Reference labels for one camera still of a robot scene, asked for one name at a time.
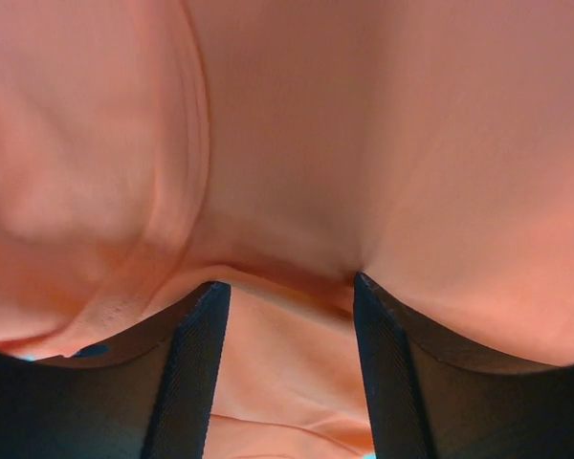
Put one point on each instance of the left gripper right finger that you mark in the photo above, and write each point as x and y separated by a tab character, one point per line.
432	393

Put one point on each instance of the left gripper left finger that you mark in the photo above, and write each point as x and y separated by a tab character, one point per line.
146	392

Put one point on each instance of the orange t shirt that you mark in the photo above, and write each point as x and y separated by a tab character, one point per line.
283	147

